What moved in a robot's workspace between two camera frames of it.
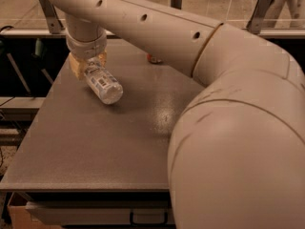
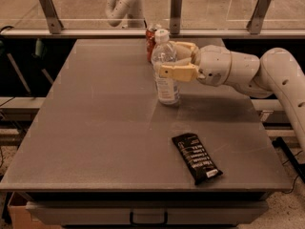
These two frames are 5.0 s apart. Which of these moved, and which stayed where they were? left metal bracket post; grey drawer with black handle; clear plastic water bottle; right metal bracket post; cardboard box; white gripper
Moved: clear plastic water bottle; white gripper
Stayed: grey drawer with black handle; cardboard box; right metal bracket post; left metal bracket post
